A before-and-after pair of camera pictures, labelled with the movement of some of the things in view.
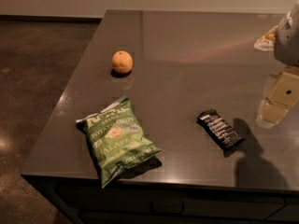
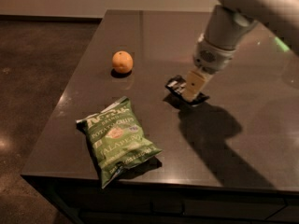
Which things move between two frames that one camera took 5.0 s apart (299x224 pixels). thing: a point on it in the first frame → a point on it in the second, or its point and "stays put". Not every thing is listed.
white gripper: x=288 y=42 → x=212 y=59
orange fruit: x=122 y=62 stays put
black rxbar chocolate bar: x=219 y=128 → x=175 y=88
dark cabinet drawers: x=138 y=203 stays put
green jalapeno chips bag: x=115 y=139 stays put
